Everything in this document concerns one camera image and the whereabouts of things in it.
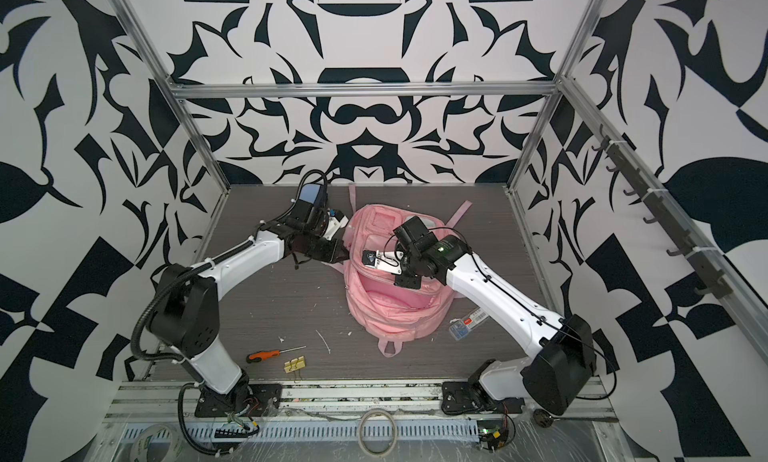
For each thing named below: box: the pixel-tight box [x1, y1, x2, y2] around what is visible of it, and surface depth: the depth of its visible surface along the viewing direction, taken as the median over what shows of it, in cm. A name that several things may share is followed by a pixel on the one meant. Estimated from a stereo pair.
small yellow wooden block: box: [284, 355, 306, 373], surface depth 81 cm
